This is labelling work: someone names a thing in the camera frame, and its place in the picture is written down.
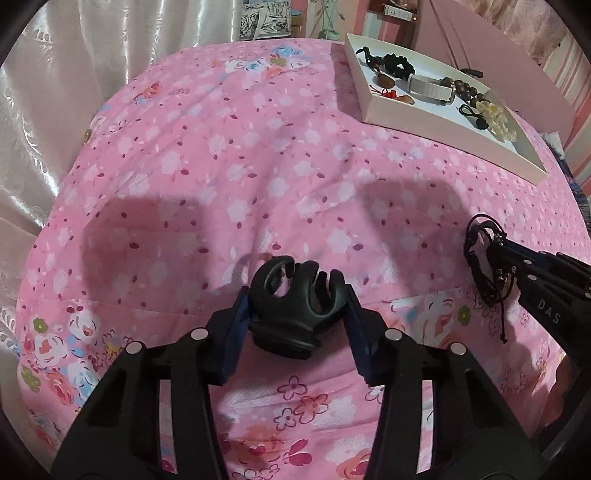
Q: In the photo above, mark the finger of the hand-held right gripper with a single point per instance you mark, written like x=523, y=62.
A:
x=508, y=254
x=549, y=300

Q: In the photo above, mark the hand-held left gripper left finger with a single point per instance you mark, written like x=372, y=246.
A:
x=235, y=332

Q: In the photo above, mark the pink floral bedsheet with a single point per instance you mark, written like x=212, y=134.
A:
x=231, y=161

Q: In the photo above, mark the dark patterned clothes pile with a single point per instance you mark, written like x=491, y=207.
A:
x=577, y=184

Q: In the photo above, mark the white wristband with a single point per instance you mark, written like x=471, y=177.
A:
x=425, y=85

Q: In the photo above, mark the pink headboard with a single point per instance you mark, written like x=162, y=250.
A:
x=485, y=37

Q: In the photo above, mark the white shallow tray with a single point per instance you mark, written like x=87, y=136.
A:
x=461, y=138

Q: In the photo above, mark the cream satin curtain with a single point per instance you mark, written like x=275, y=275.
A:
x=69, y=92

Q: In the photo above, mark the white power strip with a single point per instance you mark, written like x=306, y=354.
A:
x=399, y=13

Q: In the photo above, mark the black white floral gift bag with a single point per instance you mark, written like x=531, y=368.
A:
x=263, y=25

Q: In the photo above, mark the black hair claw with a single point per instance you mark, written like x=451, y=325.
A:
x=295, y=332

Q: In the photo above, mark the red knot orange charm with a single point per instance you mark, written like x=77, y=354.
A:
x=392, y=94

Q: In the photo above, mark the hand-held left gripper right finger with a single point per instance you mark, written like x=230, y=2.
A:
x=364, y=341

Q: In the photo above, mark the black scrunchie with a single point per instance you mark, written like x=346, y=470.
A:
x=397, y=62

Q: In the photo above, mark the pale yellow hair claw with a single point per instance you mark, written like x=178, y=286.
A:
x=494, y=113

